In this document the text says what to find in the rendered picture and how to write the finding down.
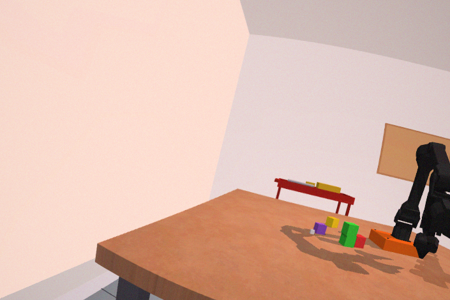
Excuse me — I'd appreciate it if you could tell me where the purple block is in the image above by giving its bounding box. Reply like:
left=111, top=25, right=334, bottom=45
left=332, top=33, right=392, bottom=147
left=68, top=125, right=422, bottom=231
left=313, top=222, right=327, bottom=235

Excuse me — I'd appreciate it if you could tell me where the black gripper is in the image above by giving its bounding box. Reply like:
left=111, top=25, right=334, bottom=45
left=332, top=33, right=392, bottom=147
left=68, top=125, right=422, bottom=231
left=413, top=209, right=439, bottom=259

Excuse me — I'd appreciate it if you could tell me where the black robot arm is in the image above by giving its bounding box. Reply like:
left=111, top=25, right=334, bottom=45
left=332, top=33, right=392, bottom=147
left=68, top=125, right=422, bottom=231
left=391, top=142, right=450, bottom=243

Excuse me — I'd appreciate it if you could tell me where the green block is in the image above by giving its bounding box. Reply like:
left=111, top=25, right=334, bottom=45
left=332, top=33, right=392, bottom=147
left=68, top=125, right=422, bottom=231
left=339, top=233, right=357, bottom=248
left=341, top=221, right=359, bottom=237

